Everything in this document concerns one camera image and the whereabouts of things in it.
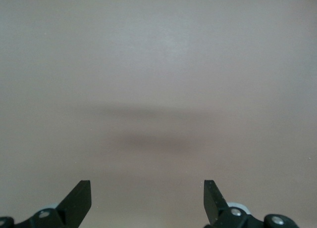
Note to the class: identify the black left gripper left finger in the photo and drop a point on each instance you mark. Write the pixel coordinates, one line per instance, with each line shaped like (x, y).
(76, 203)

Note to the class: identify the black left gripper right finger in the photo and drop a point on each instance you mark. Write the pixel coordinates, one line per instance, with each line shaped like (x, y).
(213, 203)

